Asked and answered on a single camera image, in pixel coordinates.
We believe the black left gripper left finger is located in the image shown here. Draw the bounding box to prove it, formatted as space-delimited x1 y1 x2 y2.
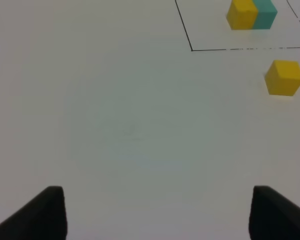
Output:
0 186 68 240

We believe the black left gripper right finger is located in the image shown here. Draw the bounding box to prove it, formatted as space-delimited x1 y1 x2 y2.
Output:
248 185 300 240

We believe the template teal cube block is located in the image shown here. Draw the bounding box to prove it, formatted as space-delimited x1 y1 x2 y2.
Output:
252 0 278 30

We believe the template yellow cube block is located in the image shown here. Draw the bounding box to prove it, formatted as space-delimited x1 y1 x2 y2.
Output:
226 0 258 30

